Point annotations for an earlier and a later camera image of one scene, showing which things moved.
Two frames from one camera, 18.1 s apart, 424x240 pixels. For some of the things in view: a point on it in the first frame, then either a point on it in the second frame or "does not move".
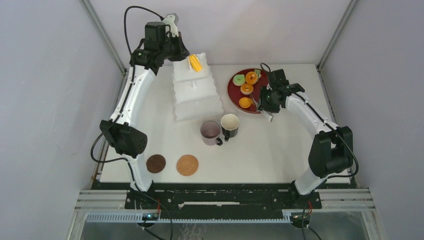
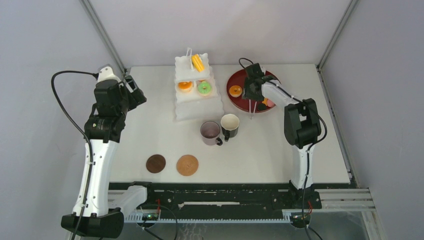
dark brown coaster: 156,163 does not move
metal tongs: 269,116 to 252,116
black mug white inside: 229,123 does not move
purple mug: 210,131 does not move
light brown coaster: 187,165 does not move
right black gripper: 264,92 to 247,93
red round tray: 235,94 does not move
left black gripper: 183,51 to 136,97
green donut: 239,79 to 205,88
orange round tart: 245,102 to 185,86
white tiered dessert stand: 195,96 does not move
